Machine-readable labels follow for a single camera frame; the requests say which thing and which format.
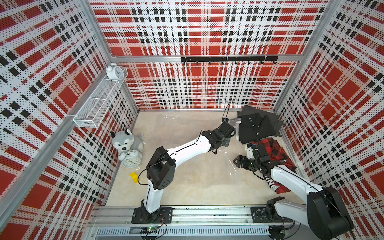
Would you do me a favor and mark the red black plaid shirt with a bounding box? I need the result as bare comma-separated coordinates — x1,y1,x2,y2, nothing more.
250,138,297,194

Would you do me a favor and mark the white alarm clock on table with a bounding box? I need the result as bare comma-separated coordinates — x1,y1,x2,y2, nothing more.
119,150,142,168

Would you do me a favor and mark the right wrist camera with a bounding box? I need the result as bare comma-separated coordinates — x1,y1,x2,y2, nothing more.
245,143,259,159

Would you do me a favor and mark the small circuit board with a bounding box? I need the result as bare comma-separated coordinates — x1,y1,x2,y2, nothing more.
129,226,158,235

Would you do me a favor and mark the husky plush toy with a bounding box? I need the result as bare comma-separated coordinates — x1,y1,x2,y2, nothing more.
110,129,144,161

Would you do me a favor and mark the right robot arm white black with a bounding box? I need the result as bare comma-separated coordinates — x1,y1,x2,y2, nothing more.
233,146,354,240

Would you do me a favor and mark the yellow small block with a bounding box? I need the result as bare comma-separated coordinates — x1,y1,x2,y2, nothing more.
130,172,139,184

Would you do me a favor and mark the aluminium mounting rail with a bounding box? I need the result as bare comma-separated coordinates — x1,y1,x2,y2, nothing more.
89,205,294,227

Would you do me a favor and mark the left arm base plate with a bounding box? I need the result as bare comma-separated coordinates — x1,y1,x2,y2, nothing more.
131,207,174,224

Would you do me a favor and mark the clear vacuum bag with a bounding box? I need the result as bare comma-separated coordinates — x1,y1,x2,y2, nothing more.
208,118,247,185

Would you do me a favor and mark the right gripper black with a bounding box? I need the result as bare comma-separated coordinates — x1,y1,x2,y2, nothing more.
232,154,260,172

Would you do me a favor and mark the black hook rail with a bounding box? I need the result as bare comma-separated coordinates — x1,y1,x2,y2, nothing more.
181,56,279,63

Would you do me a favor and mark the white wire shelf basket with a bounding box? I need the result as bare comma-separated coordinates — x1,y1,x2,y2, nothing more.
73,66,128,129

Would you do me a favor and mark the white alarm clock on shelf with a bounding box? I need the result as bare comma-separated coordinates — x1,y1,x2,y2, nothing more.
106,63,124,80

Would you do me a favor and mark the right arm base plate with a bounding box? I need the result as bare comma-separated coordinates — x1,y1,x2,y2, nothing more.
251,206,293,223

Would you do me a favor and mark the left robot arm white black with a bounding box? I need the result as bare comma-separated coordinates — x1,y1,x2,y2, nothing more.
142,121,236,214

